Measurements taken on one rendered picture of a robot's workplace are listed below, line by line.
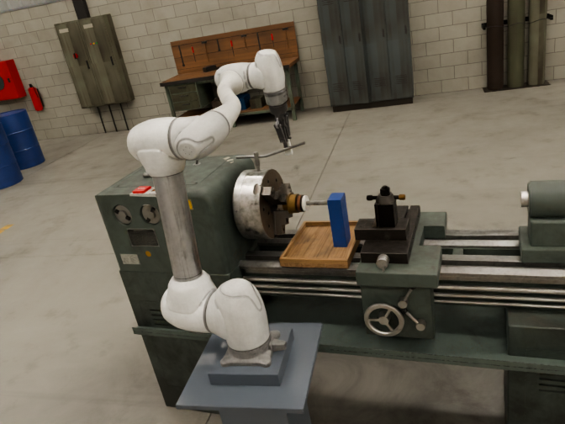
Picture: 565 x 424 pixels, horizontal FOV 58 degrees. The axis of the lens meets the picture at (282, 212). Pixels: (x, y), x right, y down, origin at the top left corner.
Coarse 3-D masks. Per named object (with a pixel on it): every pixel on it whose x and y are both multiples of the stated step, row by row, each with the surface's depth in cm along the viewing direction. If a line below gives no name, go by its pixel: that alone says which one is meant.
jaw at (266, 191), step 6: (258, 186) 215; (258, 192) 214; (264, 192) 215; (270, 192) 214; (276, 192) 218; (264, 198) 218; (270, 198) 217; (276, 198) 217; (282, 198) 219; (276, 204) 223
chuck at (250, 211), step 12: (252, 180) 218; (264, 180) 218; (276, 180) 231; (240, 192) 217; (252, 192) 214; (240, 204) 216; (252, 204) 214; (264, 204) 218; (252, 216) 215; (264, 216) 217; (252, 228) 218; (264, 228) 217
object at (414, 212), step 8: (400, 208) 226; (416, 208) 223; (400, 216) 218; (408, 216) 217; (416, 216) 216; (416, 224) 215; (408, 240) 199; (368, 248) 198; (376, 248) 197; (384, 248) 196; (392, 248) 195; (400, 248) 194; (408, 248) 193; (368, 256) 196; (376, 256) 194; (392, 256) 192; (400, 256) 191; (408, 256) 191
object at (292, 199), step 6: (288, 198) 221; (294, 198) 220; (300, 198) 219; (282, 204) 222; (288, 204) 220; (294, 204) 219; (300, 204) 219; (288, 210) 221; (294, 210) 220; (300, 210) 220
